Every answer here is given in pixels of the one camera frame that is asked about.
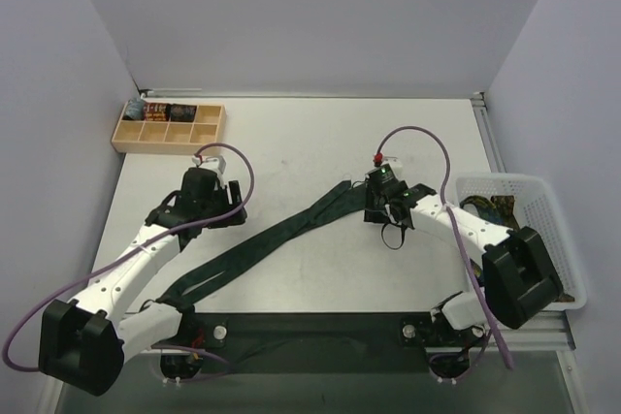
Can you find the dark green tie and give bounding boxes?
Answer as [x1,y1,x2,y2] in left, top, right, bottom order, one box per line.
[156,181,370,309]

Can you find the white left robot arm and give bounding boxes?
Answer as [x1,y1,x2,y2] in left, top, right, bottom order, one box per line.
[38,156,246,396]

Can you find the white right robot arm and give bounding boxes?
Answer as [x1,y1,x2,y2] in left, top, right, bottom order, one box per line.
[366,164,564,346]

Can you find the dark brown rolled tie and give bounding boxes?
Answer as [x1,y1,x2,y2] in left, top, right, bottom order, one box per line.
[169,104,197,123]

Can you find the wooden compartment organizer box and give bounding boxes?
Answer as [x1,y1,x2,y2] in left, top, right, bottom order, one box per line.
[112,99,227,155]

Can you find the red patterned rolled tie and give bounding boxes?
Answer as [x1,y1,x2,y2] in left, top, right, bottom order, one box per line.
[143,103,170,122]

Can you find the blue yellow patterned tie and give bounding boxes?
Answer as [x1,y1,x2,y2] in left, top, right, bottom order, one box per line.
[459,196,501,223]

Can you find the grey rolled tie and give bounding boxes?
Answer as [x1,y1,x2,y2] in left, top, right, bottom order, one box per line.
[121,99,145,121]

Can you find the brown green patterned tie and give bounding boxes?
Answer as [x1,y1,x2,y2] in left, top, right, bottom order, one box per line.
[490,195,520,231]

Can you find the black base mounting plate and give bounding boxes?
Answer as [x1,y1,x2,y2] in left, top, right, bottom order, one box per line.
[158,312,485,381]

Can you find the white plastic basket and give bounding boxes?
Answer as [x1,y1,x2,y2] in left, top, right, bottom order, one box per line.
[449,172,587,311]

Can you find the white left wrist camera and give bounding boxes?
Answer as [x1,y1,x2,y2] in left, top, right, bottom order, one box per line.
[192,155,226,184]

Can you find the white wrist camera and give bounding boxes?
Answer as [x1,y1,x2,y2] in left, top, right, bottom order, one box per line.
[192,155,226,184]
[373,152,403,178]

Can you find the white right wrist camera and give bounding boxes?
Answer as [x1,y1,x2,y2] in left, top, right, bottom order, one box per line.
[373,152,403,178]

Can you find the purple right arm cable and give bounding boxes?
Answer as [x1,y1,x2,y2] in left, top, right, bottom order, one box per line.
[376,126,515,369]

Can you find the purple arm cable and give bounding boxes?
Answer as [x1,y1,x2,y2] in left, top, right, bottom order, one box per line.
[376,126,515,369]
[2,142,256,381]

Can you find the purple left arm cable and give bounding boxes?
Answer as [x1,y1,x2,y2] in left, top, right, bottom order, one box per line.
[2,142,256,381]

